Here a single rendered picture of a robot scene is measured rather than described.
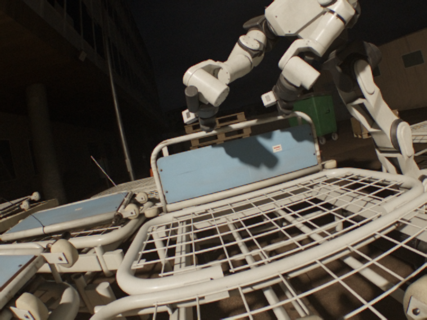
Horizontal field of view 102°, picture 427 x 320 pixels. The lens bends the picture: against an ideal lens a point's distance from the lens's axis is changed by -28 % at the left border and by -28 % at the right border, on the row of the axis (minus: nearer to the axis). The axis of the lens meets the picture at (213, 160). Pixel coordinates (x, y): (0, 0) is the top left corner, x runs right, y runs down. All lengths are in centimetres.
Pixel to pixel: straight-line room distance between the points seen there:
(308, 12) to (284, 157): 60
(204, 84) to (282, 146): 53
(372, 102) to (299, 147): 38
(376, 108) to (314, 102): 542
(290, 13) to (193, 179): 76
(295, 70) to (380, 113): 50
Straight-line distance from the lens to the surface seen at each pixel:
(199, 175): 97
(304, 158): 109
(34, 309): 47
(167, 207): 100
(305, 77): 73
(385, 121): 112
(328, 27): 76
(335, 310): 105
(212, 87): 63
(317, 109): 645
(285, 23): 98
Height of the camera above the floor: 74
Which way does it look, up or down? 4 degrees down
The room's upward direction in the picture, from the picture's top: 13 degrees counter-clockwise
